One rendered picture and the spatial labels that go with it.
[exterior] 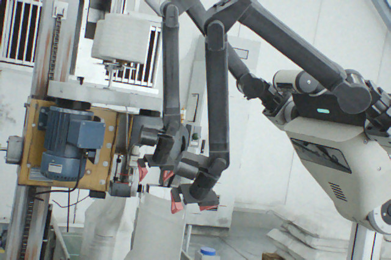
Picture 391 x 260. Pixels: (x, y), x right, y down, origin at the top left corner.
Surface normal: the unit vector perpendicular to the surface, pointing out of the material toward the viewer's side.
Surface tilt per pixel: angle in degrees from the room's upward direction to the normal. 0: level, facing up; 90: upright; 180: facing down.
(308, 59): 115
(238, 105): 90
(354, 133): 40
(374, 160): 90
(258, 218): 90
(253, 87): 101
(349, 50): 90
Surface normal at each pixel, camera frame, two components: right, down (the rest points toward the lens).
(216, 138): -0.10, 0.30
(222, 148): 0.01, 0.50
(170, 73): 0.14, 0.27
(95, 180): 0.33, 0.11
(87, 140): 0.69, 0.15
